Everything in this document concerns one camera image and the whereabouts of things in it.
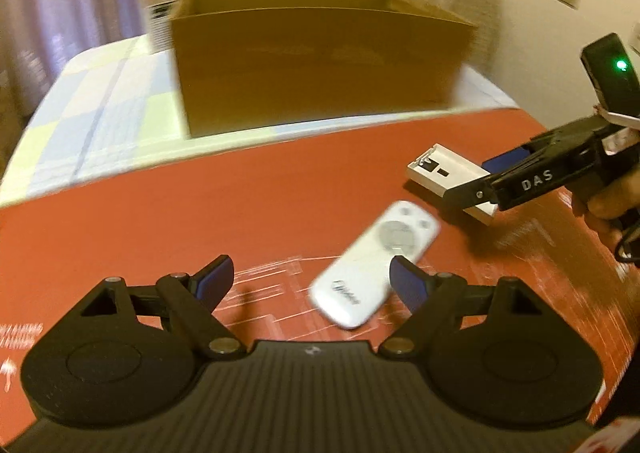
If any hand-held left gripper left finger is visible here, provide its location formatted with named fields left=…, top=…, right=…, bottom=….
left=80, top=254, right=240, bottom=355

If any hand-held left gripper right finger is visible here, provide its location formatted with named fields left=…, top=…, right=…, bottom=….
left=378, top=255, right=544, bottom=356

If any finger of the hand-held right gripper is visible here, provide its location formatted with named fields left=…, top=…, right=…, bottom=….
left=446, top=160, right=571, bottom=212
left=482, top=115, right=608, bottom=176

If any white oval remote control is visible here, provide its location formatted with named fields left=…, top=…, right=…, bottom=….
left=309, top=200, right=442, bottom=331

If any white rectangular remote control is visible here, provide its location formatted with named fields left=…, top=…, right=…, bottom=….
left=406, top=143, right=501, bottom=226

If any brown cardboard box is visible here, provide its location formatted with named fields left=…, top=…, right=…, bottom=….
left=167, top=0, right=478, bottom=138

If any person's right hand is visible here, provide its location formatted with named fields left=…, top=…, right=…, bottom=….
left=571, top=177, right=640, bottom=245

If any red printed board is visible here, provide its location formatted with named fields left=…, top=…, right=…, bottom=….
left=0, top=108, right=640, bottom=434

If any light checkered bed sheet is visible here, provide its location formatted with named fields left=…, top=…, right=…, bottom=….
left=0, top=35, right=521, bottom=208

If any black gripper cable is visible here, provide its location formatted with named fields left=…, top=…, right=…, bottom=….
left=614, top=215, right=640, bottom=265

